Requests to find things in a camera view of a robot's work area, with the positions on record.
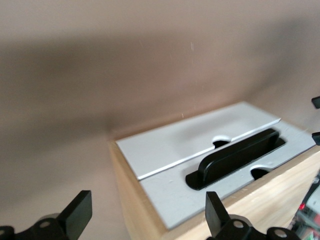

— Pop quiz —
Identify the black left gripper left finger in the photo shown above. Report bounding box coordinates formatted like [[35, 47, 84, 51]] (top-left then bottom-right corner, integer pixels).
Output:
[[17, 190, 93, 240]]

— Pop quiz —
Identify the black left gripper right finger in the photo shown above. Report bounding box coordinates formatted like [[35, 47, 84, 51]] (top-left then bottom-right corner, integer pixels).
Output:
[[205, 191, 258, 240]]

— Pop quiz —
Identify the white-fronted drawer with handle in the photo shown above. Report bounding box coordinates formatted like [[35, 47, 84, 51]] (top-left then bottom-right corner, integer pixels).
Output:
[[137, 119, 318, 231]]

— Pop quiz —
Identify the light wooden drawer cabinet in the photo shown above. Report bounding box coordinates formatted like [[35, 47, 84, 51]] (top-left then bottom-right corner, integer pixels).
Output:
[[107, 139, 320, 240]]

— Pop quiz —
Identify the brown table cover sheet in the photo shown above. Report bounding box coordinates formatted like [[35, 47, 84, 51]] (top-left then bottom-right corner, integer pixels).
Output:
[[0, 0, 320, 240]]

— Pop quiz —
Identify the black metal drawer handle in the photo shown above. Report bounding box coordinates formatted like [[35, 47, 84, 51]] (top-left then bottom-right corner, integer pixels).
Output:
[[185, 128, 287, 192]]

